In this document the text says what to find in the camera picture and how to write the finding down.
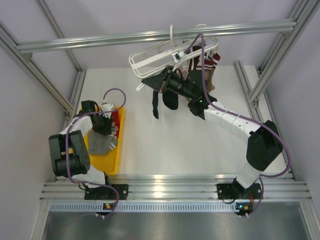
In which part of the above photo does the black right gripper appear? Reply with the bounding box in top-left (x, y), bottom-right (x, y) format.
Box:
top-left (143, 65), bottom-right (196, 101)

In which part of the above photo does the grey sock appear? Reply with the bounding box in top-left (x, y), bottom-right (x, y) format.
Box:
top-left (87, 126), bottom-right (118, 155)

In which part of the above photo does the white plastic clip hanger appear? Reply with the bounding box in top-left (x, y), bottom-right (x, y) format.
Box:
top-left (128, 25), bottom-right (219, 79)

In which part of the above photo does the black sock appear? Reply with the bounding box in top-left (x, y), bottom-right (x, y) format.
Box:
top-left (152, 91), bottom-right (159, 119)
top-left (162, 90), bottom-right (179, 111)

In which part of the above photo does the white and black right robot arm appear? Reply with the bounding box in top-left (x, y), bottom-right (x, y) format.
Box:
top-left (141, 66), bottom-right (283, 199)

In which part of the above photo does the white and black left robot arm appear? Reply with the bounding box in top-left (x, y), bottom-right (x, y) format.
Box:
top-left (48, 100), bottom-right (115, 199)

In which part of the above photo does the red santa sock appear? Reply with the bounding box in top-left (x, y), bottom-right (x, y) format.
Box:
top-left (111, 111), bottom-right (120, 139)

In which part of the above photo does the pink sock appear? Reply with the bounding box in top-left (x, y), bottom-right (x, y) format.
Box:
top-left (180, 67), bottom-right (189, 79)

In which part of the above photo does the yellow plastic tray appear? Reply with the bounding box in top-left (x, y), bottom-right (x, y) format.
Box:
top-left (89, 107), bottom-right (126, 175)

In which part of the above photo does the maroon striped brown sock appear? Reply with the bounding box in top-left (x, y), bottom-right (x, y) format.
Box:
top-left (189, 52), bottom-right (221, 93)

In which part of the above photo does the aluminium top crossbar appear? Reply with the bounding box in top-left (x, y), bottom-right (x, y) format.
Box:
top-left (16, 19), bottom-right (297, 53)

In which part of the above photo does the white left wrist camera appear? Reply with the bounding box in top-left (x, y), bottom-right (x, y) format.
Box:
top-left (100, 101), bottom-right (119, 119)

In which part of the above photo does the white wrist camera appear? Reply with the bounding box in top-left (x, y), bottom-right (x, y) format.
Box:
top-left (171, 51), bottom-right (190, 64)
top-left (100, 101), bottom-right (119, 119)

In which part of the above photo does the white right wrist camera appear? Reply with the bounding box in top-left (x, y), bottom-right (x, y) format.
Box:
top-left (171, 51), bottom-right (190, 64)

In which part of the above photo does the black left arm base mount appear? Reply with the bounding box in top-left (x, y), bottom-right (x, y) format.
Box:
top-left (79, 184), bottom-right (129, 200)

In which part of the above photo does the slotted grey cable duct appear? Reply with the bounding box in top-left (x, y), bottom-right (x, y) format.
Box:
top-left (50, 201), bottom-right (252, 213)

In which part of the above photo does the aluminium left frame post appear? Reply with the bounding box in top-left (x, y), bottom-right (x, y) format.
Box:
top-left (0, 22), bottom-right (74, 120)

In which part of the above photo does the aluminium frame post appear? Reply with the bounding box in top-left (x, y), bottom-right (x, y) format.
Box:
top-left (248, 0), bottom-right (320, 104)
top-left (0, 22), bottom-right (74, 120)

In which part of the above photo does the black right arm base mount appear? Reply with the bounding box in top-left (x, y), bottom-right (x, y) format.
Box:
top-left (216, 183), bottom-right (262, 203)

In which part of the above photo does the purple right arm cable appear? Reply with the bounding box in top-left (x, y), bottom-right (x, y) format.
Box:
top-left (184, 32), bottom-right (292, 218)

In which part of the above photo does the aluminium right frame post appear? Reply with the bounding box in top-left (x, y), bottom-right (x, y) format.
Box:
top-left (248, 0), bottom-right (320, 104)

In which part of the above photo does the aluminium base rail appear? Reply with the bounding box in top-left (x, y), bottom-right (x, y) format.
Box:
top-left (40, 173), bottom-right (312, 202)

